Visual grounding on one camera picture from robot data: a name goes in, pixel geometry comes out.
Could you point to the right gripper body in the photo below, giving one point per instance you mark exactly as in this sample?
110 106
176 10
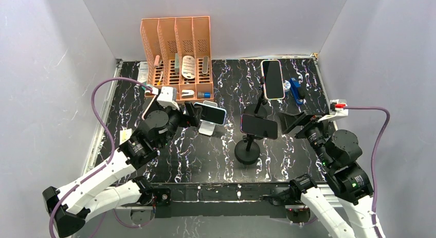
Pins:
315 132

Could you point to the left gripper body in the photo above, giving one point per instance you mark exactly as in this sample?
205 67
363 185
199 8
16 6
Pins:
177 118

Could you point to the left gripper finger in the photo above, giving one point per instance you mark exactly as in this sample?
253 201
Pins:
197 115
189 113

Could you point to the magenta-edged black smartphone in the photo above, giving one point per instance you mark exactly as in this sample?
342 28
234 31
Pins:
259 127

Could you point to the black round-base phone stand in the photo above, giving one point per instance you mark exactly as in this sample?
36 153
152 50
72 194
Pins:
247 151

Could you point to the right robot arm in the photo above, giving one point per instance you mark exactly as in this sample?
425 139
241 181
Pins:
351 185

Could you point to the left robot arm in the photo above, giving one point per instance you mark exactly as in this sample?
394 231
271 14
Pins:
72 205

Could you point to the white folding phone stand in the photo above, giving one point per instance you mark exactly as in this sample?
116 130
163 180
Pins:
207 128

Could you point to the black tall phone stand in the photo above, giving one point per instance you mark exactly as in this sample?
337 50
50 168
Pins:
258 109

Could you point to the grey bottle blue cap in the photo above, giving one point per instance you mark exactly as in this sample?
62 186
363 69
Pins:
203 95

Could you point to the blue-edged smartphone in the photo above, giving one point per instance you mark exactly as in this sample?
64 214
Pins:
212 114

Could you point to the white stapler in organizer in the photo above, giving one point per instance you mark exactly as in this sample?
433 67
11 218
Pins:
187 93

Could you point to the small white blue bottle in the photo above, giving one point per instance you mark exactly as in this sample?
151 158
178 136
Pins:
286 86

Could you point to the beige long stapler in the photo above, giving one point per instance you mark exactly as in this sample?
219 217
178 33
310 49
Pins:
205 65

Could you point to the blue stapler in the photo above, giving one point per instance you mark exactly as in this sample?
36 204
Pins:
297 91

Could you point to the pink-cased tall smartphone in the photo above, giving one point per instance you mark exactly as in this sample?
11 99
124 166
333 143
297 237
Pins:
272 80

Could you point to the white oval label tag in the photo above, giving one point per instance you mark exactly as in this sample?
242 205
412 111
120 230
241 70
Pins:
188 67

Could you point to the small yellow white box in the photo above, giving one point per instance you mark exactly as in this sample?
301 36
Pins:
124 135

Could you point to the green white small box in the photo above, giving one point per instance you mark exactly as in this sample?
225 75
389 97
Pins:
177 65

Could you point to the white paper packet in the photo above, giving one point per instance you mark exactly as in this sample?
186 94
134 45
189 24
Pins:
143 72

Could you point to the orange plastic file organizer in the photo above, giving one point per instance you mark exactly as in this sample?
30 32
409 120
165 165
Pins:
187 36

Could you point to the pink eraser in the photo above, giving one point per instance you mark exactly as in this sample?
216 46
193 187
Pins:
157 61

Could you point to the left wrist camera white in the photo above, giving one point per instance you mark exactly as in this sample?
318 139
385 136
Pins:
167 98

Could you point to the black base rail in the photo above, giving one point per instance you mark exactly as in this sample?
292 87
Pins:
261 199

